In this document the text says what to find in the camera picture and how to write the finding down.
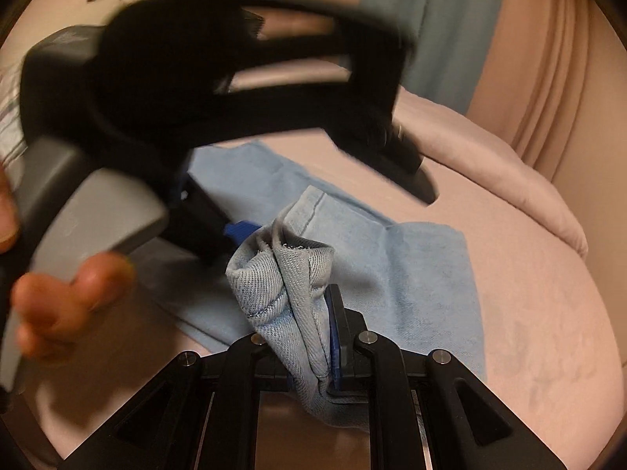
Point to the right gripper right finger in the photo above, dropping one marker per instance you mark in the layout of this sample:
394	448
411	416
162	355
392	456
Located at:
425	410

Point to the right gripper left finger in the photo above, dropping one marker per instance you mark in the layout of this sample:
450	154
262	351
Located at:
198	412

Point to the plaid pillow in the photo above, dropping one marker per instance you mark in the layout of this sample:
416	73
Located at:
12	143

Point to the person left hand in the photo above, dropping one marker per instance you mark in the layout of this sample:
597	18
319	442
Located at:
53	315

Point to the pink duvet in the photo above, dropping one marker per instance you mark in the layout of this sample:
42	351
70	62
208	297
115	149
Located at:
490	156

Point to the teal curtain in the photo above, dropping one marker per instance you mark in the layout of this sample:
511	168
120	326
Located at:
453	40

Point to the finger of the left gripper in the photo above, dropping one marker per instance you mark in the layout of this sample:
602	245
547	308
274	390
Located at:
356	113
198	224

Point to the pink curtain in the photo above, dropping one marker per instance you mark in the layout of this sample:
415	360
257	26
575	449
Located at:
533	79

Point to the light blue denim pants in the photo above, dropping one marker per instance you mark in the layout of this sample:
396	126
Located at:
333	273

